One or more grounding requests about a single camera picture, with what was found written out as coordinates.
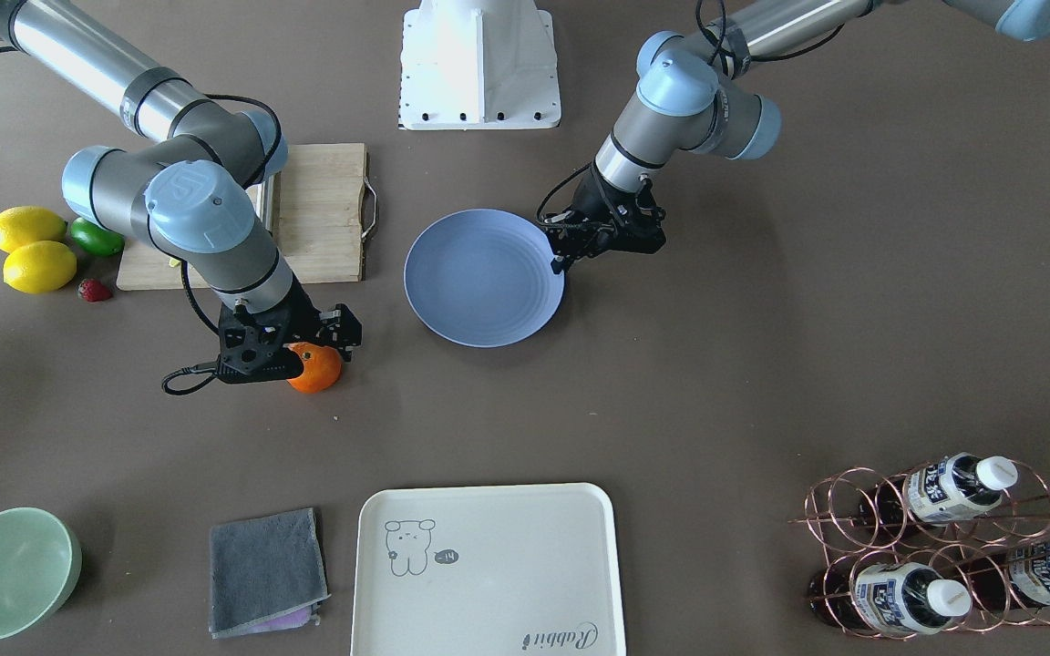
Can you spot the cream serving tray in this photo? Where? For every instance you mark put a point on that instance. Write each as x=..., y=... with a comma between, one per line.
x=489, y=570

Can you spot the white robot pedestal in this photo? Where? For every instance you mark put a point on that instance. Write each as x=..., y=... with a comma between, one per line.
x=478, y=65

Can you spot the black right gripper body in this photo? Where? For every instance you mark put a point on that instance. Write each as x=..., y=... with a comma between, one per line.
x=308, y=318

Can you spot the grey folded cloth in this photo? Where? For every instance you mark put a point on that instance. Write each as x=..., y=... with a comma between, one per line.
x=266, y=574

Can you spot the orange mandarin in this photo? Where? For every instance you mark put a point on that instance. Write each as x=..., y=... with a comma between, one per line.
x=322, y=366

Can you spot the copper wire bottle rack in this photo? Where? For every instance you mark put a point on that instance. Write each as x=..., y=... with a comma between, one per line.
x=1023, y=516

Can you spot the green bowl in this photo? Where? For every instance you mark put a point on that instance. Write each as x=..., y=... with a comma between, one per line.
x=40, y=564

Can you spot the red strawberry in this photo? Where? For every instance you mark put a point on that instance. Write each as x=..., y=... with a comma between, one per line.
x=93, y=290

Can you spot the blue round plate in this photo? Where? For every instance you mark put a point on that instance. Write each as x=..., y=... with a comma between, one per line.
x=482, y=278

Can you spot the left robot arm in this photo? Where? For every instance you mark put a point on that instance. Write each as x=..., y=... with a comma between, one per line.
x=686, y=100

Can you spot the wooden cutting board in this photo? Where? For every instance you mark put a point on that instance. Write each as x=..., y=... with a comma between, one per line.
x=316, y=211

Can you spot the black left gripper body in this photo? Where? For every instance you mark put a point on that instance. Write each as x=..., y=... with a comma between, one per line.
x=592, y=203

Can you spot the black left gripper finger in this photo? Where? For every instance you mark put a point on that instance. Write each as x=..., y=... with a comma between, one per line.
x=566, y=253

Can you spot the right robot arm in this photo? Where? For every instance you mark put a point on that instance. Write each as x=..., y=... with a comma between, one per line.
x=186, y=194

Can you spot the dark drink bottle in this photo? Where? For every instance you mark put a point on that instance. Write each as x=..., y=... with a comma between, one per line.
x=1016, y=579
x=958, y=487
x=890, y=601

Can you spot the green lime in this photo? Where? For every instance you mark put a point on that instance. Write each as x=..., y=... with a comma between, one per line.
x=94, y=240

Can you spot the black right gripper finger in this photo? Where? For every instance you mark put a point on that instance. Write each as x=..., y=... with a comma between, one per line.
x=347, y=332

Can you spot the yellow lemon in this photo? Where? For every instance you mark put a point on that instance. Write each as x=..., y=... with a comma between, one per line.
x=40, y=267
x=24, y=224

